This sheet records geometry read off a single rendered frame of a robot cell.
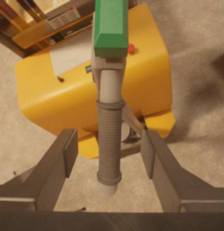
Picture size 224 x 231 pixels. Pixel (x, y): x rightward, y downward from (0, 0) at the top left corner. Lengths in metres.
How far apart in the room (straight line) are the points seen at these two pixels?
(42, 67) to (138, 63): 0.51
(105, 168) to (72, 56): 0.73
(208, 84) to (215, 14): 0.75
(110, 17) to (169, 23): 1.87
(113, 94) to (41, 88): 0.74
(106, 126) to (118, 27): 0.12
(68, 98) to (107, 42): 0.69
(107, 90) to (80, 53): 0.69
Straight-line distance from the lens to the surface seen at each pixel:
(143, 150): 0.16
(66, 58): 0.93
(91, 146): 1.31
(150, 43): 0.83
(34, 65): 1.04
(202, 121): 1.63
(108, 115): 0.22
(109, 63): 0.22
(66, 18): 0.95
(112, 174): 0.26
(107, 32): 0.19
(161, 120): 1.22
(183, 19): 2.08
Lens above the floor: 1.56
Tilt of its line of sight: 70 degrees down
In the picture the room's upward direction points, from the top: 52 degrees counter-clockwise
